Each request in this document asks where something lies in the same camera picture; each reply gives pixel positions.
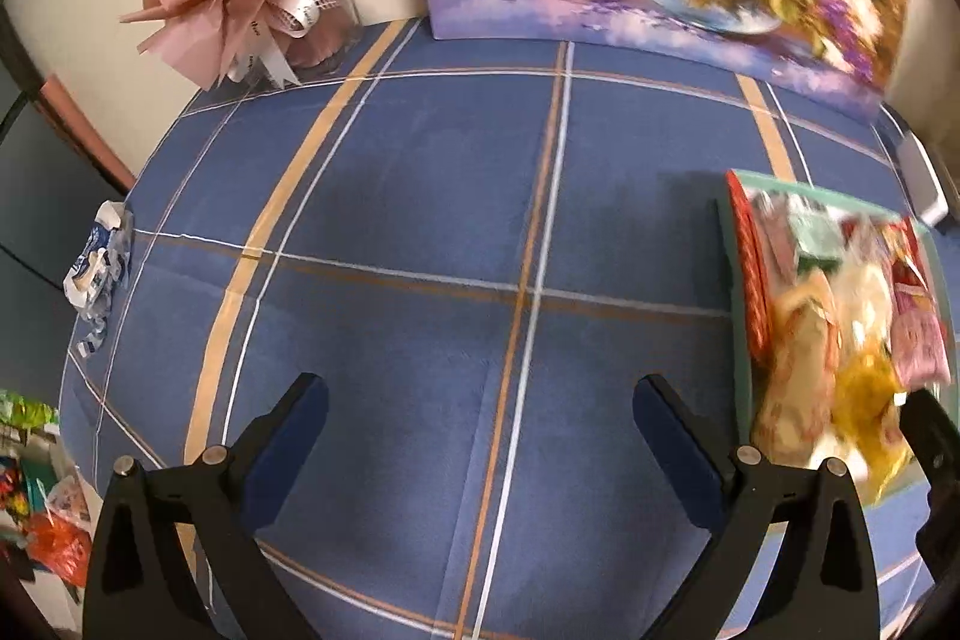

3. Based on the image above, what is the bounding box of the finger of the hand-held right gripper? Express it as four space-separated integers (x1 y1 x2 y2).
898 387 960 498

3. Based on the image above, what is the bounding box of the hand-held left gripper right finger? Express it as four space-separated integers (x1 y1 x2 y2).
632 374 882 640

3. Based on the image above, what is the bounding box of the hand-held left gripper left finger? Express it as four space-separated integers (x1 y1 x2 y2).
81 372 331 640

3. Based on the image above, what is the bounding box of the white tray with teal rim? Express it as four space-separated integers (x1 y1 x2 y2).
712 169 950 506

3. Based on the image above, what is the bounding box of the yellow and white cake packet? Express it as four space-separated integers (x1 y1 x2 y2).
750 272 841 468

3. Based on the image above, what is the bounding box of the crumpled blue and white wrapper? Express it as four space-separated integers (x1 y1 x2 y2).
64 199 136 356

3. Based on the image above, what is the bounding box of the white rectangular device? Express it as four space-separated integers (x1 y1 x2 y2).
896 134 947 225

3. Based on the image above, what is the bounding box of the pile of colourful bags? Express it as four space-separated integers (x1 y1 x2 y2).
0 389 95 600

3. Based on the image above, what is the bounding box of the dark cabinet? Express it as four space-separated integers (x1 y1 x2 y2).
0 2 136 386

